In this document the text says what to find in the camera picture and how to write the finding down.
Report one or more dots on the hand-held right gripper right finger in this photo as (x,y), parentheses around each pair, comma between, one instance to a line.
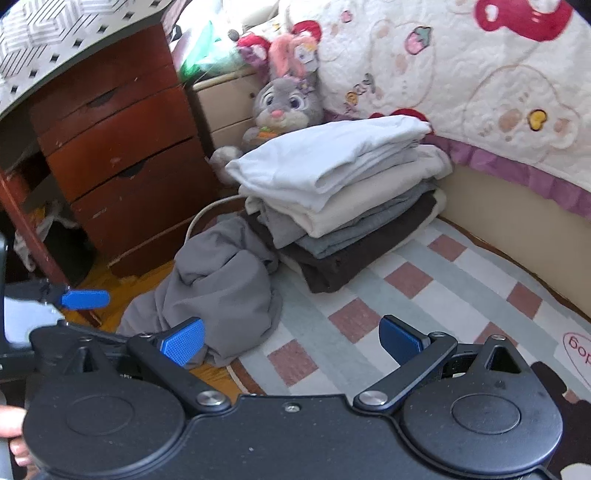
(397,339)

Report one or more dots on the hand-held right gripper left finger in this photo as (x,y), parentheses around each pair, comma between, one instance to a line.
(187,341)

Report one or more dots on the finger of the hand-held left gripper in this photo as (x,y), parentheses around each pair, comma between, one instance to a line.
(51,346)
(85,299)

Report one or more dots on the grey knit garment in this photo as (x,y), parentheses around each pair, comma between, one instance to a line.
(217,286)

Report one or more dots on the stack of folded clothes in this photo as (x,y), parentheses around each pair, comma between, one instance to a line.
(323,157)

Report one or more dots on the person's left hand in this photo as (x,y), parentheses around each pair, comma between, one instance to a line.
(11,422)

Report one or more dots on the checkered floor mat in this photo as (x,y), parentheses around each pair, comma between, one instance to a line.
(415,295)

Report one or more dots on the white plastic bag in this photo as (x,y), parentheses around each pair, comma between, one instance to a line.
(44,228)

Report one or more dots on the red wooden desk leg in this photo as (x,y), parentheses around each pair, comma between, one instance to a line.
(27,221)

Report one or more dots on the red-brown wooden drawer cabinet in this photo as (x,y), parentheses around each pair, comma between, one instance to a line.
(124,152)

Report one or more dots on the beige bed base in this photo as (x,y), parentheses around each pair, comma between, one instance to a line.
(508,221)

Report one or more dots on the beige bedside cabinet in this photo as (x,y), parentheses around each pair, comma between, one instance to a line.
(221,99)

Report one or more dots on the grey rabbit plush toy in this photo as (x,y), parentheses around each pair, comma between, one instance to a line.
(281,99)

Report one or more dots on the white patterned tablecloth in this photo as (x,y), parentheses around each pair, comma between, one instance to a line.
(46,27)

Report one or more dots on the printed bear quilt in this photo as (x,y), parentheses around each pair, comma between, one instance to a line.
(461,69)

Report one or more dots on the red plush toy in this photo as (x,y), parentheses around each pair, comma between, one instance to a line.
(249,44)

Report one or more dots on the cream pillow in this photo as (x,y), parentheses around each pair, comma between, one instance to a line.
(258,16)

